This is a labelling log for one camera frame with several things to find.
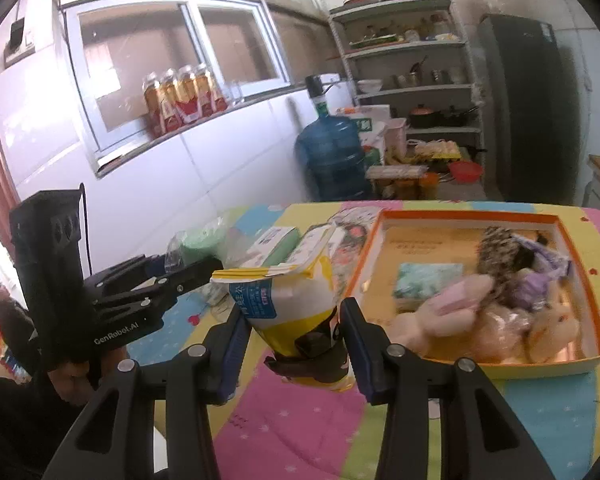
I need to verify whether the blue water jug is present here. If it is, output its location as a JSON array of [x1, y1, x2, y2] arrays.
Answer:
[[294, 102, 373, 203]]

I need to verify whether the black water pump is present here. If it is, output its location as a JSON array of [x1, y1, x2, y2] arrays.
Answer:
[[305, 74, 342, 106]]

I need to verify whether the person's left hand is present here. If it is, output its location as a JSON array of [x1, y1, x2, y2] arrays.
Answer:
[[47, 345, 131, 407]]

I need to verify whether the pink plastic container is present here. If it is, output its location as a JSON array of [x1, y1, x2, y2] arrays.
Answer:
[[382, 118, 410, 158]]

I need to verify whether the dark grey fridge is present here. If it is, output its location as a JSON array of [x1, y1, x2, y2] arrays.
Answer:
[[477, 12, 581, 206]]

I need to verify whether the purple plush toy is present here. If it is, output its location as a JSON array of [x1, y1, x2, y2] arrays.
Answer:
[[510, 267, 556, 311]]

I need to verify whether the brown speckled hedgehog plush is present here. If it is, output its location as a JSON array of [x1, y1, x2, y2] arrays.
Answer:
[[475, 226, 536, 306]]

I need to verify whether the yellow white bag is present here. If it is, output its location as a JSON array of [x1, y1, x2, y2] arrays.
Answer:
[[210, 224, 357, 395]]

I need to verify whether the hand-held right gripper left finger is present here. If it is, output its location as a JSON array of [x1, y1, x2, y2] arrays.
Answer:
[[42, 310, 253, 480]]

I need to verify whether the purple white packet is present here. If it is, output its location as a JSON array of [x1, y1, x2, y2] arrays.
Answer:
[[512, 232, 574, 281]]

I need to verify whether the white metal shelf rack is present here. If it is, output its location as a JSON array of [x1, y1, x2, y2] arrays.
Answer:
[[327, 0, 486, 171]]

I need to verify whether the beige plush toy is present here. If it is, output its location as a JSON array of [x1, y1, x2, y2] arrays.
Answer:
[[525, 300, 581, 363]]

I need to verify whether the pink plush toy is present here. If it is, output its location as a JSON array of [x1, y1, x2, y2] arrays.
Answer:
[[390, 275, 496, 356]]

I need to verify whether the green fluffy towel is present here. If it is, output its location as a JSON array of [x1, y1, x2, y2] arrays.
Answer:
[[167, 217, 233, 267]]

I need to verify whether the aluminium sliding window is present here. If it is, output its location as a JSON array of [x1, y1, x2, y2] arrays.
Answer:
[[60, 0, 301, 153]]

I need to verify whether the peach plush toy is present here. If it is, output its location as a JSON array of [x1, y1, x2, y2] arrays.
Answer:
[[472, 307, 531, 363]]

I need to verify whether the white green carton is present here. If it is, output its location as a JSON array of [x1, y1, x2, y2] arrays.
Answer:
[[336, 105, 392, 166]]

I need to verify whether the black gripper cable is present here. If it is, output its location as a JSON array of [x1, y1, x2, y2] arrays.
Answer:
[[77, 182, 94, 267]]

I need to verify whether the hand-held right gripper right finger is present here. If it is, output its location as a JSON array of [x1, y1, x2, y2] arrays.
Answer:
[[339, 297, 556, 480]]

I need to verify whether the floral tissue pack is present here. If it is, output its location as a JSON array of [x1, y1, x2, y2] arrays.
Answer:
[[325, 207, 382, 281]]

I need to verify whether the clear plastic food box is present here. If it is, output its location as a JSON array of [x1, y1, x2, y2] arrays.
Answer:
[[365, 165, 439, 201]]

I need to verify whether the amber drink bottle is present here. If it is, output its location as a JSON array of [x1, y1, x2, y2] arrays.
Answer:
[[177, 65, 202, 123], [142, 72, 167, 138], [159, 69, 184, 131], [195, 62, 228, 116]]

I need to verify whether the red plastic basket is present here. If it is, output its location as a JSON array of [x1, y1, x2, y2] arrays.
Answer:
[[448, 161, 482, 183]]

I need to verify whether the black wok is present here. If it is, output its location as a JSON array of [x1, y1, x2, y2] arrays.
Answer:
[[440, 105, 481, 127]]

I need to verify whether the tray of eggs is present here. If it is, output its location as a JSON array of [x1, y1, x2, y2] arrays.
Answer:
[[414, 141, 462, 162]]

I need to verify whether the green floral sponge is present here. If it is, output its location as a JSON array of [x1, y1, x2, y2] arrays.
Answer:
[[394, 261, 465, 311]]

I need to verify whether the orange cardboard box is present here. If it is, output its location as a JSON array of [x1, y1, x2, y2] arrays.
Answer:
[[340, 208, 600, 381]]

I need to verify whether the wall power box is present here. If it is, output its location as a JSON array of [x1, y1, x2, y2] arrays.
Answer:
[[5, 17, 36, 66]]

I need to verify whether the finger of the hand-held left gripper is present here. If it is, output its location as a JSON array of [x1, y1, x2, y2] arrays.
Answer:
[[86, 257, 226, 312], [96, 254, 175, 285]]

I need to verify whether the person's left forearm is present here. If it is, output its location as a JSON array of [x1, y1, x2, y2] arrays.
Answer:
[[0, 371, 101, 480]]

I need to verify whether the green white tissue box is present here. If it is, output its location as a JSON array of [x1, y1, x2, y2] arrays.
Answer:
[[240, 225, 301, 268]]

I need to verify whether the black pot with red lid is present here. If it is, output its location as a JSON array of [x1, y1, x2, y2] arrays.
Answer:
[[409, 105, 443, 128]]

